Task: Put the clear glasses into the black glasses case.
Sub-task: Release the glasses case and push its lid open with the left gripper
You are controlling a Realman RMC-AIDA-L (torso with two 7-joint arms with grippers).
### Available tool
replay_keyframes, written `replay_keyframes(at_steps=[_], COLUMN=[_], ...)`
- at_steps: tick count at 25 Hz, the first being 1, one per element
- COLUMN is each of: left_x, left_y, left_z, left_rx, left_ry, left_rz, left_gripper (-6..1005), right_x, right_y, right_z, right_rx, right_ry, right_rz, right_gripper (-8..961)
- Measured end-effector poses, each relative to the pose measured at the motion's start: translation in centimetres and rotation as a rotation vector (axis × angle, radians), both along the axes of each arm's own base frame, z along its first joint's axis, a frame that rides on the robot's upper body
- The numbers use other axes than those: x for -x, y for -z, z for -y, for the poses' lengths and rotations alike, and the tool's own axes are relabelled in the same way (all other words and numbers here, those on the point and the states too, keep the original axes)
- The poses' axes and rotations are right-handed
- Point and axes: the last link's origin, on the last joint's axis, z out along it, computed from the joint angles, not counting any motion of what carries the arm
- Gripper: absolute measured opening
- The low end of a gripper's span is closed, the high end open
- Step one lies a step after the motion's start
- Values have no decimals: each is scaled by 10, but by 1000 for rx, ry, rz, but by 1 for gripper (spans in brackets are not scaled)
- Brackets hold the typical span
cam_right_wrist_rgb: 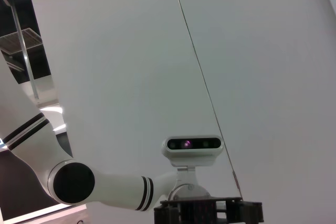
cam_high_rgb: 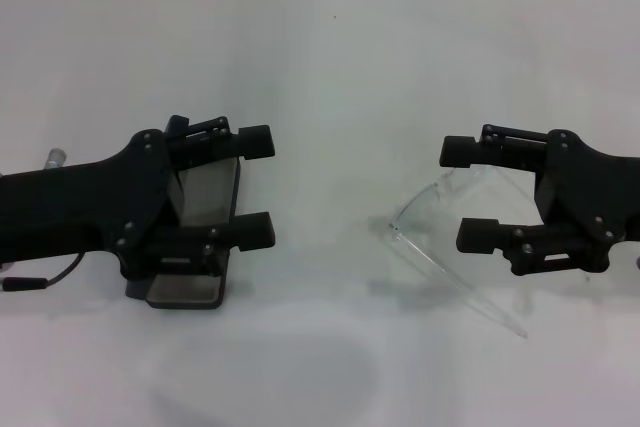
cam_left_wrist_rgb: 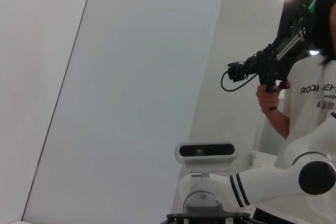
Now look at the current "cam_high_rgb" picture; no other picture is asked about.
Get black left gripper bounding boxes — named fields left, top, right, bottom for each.
left=0, top=128, right=176, bottom=281

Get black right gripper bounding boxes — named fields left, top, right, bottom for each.
left=438, top=123, right=640, bottom=277

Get black glasses case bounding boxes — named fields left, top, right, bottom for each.
left=123, top=114, right=247, bottom=312

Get clear white glasses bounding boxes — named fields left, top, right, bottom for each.
left=386, top=164, right=532, bottom=342

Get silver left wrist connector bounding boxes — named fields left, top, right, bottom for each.
left=45, top=148, right=70, bottom=170

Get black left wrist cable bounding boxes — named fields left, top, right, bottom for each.
left=0, top=251, right=87, bottom=294

